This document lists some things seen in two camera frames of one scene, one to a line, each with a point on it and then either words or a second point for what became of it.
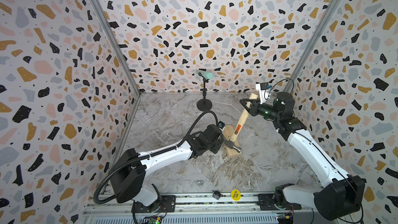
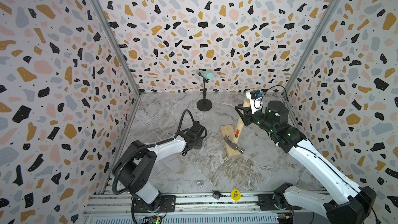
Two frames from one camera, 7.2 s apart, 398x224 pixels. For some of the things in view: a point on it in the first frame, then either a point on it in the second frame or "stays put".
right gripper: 257,107 to 250,120
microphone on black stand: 204,105 stays put
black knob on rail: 216,194 stays put
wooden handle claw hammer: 233,143 stays put
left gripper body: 215,147 to 199,143
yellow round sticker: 235,195 stays put
